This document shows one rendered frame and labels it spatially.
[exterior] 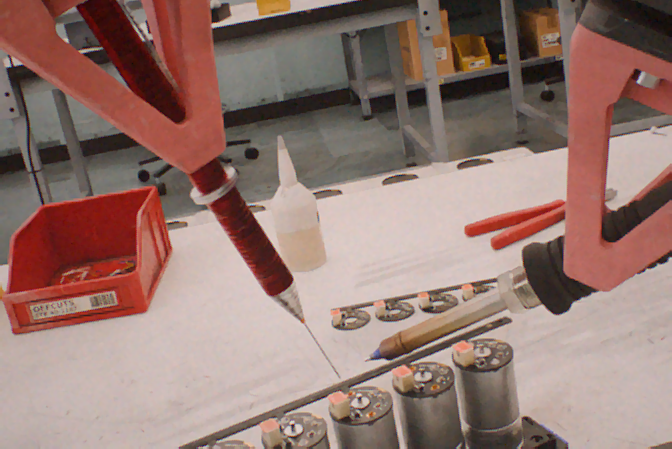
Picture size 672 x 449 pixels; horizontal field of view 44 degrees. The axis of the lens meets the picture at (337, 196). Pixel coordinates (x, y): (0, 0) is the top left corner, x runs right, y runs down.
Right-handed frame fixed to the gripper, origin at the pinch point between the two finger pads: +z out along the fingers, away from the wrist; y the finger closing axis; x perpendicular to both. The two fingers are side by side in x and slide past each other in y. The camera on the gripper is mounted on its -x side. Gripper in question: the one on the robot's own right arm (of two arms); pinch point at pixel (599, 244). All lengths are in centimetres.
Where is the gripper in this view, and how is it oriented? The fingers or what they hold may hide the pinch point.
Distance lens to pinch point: 27.3
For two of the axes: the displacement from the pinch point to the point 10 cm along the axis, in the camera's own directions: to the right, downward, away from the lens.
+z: -3.0, 8.4, 4.5
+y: -3.4, 3.5, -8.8
